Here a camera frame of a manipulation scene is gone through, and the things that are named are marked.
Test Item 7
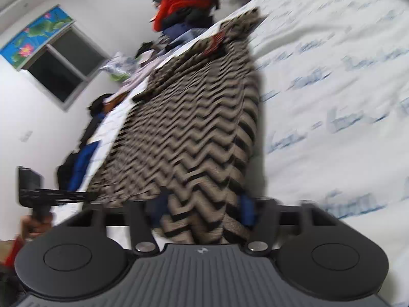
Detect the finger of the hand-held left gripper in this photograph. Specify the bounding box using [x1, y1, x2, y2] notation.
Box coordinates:
[43, 190, 99, 204]

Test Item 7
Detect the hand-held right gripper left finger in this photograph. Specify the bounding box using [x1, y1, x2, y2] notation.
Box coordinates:
[85, 188, 171, 256]

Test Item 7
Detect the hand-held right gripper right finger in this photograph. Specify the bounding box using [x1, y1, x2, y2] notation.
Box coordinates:
[238, 194, 337, 257]

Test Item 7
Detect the black tan zigzag knit garment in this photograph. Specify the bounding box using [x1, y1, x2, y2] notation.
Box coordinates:
[86, 6, 266, 245]

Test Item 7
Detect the person's left hand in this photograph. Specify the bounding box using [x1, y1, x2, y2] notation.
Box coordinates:
[20, 216, 54, 241]

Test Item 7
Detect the royal blue garment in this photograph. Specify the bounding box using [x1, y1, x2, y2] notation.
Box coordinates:
[67, 141, 99, 192]

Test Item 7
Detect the dark brown garment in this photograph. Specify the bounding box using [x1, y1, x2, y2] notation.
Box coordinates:
[58, 115, 103, 189]

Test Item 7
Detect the window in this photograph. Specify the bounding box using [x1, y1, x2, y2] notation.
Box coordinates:
[21, 26, 109, 112]

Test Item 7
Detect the pink garment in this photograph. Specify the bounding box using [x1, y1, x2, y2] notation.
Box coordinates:
[120, 61, 160, 93]

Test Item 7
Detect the white script printed bed blanket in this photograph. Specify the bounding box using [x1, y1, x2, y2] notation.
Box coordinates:
[89, 0, 409, 307]

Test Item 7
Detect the dark olive garment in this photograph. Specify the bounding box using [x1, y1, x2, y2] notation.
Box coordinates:
[136, 40, 157, 58]

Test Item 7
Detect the light blue garment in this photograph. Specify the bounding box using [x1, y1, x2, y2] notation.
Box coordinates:
[179, 27, 208, 43]

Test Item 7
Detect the navy garment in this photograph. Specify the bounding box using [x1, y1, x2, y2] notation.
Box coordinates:
[163, 22, 192, 39]

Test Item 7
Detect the pile of dark clothes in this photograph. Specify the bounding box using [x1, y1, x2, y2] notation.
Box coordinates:
[153, 0, 231, 36]

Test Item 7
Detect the red garment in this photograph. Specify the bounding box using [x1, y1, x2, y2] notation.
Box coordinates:
[153, 0, 213, 32]

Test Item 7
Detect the clear plastic bag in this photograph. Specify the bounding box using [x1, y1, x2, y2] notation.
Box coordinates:
[220, 0, 253, 16]

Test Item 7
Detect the lotus flower wall poster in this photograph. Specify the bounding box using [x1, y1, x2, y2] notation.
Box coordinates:
[0, 5, 77, 69]

